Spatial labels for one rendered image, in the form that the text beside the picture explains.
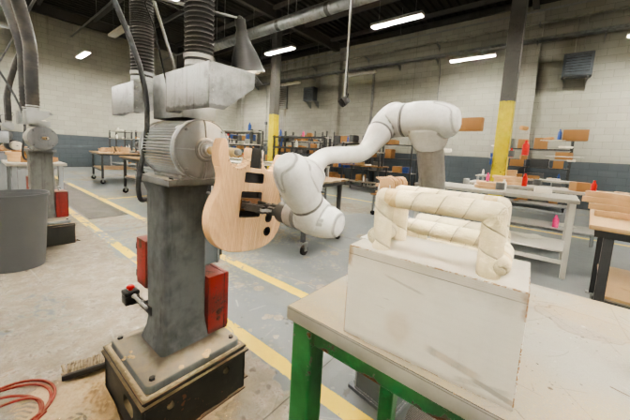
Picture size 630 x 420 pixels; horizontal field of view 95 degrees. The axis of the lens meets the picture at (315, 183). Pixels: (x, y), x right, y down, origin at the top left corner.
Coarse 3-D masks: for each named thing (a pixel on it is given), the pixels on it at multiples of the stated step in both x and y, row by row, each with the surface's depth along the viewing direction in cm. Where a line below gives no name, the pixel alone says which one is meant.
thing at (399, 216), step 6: (396, 210) 57; (402, 210) 57; (408, 210) 57; (396, 216) 57; (402, 216) 57; (396, 222) 57; (402, 222) 57; (402, 228) 57; (402, 234) 57; (402, 240) 58
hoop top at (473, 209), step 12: (384, 192) 50; (396, 192) 49; (408, 192) 48; (420, 192) 47; (396, 204) 49; (408, 204) 47; (420, 204) 46; (432, 204) 45; (444, 204) 44; (456, 204) 43; (468, 204) 42; (480, 204) 41; (492, 204) 41; (456, 216) 44; (468, 216) 42; (480, 216) 41
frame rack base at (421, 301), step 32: (352, 256) 53; (384, 256) 49; (416, 256) 49; (448, 256) 50; (352, 288) 53; (384, 288) 50; (416, 288) 46; (448, 288) 43; (480, 288) 41; (512, 288) 39; (352, 320) 54; (384, 320) 50; (416, 320) 47; (448, 320) 44; (480, 320) 41; (512, 320) 39; (416, 352) 47; (448, 352) 44; (480, 352) 41; (512, 352) 39; (480, 384) 42; (512, 384) 39
